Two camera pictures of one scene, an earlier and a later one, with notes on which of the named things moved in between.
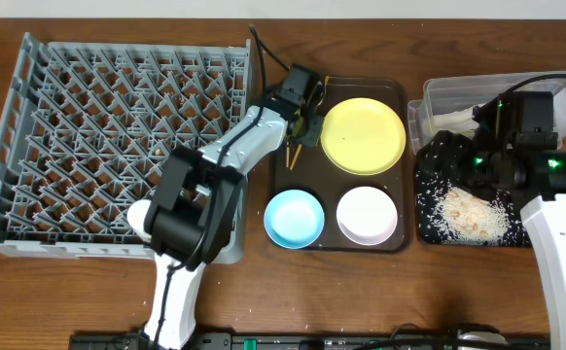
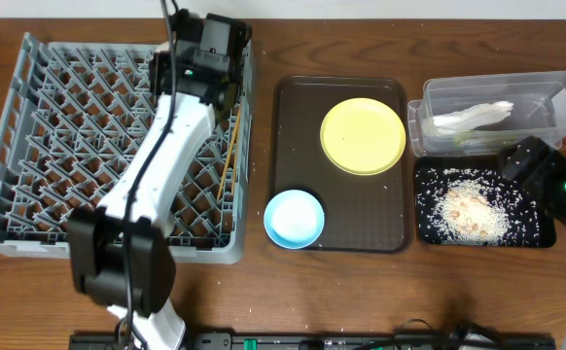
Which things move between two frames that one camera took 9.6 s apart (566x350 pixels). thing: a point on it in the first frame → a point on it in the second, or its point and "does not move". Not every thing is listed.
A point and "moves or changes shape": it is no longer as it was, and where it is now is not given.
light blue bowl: (294, 219) does not move
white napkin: (460, 122) does not move
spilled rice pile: (470, 219) does not move
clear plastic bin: (448, 102) does not move
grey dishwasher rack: (80, 135) does not move
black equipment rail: (312, 341) does not move
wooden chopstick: (300, 147) moves or changes shape
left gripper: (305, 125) → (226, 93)
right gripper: (446, 150) → (549, 161)
